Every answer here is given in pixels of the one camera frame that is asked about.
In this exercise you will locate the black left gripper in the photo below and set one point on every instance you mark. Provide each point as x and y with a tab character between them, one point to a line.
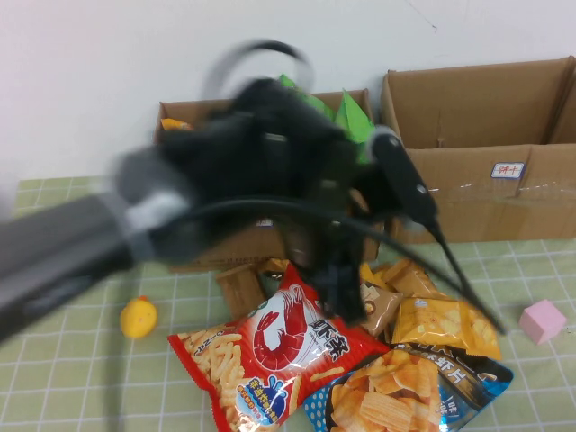
315	189

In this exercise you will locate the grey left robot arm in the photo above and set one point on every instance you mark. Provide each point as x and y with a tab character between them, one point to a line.
67	256

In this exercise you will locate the brown gold snack packet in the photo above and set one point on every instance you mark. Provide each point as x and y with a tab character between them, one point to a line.
274	266

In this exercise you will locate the golden brown snack packet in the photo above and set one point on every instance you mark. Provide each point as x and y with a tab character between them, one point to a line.
409	279

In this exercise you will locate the orange mushroom snack bag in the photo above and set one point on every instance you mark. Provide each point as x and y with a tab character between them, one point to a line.
175	124

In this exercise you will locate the tan chocolate biscuit packet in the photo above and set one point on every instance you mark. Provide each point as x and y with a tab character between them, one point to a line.
382	310

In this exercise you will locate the red shrimp stick bag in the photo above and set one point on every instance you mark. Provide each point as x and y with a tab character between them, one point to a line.
270	351

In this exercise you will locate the yellow cracker packet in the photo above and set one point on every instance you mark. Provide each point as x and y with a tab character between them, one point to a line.
483	333
427	324

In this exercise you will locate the brown wafer packet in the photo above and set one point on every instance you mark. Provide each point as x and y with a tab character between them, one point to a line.
240	292

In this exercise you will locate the left cardboard box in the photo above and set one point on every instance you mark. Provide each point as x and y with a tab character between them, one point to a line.
234	252

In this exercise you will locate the cardboard box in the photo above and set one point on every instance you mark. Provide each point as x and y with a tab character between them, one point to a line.
472	211
234	252

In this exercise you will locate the blue black shrimp chips bag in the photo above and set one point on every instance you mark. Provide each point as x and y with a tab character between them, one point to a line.
405	396

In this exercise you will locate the right cardboard box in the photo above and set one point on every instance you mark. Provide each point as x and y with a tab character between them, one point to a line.
472	211

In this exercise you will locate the large green chips bag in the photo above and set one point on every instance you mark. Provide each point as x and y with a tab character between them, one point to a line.
355	117

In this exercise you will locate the yellow duck toy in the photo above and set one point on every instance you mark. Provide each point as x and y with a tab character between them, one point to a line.
138	317

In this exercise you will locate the light pink cube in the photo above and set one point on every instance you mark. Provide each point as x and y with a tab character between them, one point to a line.
542	321

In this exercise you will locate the green checked tablecloth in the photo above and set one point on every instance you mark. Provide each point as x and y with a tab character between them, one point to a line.
67	382

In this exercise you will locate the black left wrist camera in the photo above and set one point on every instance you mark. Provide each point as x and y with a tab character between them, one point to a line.
405	180

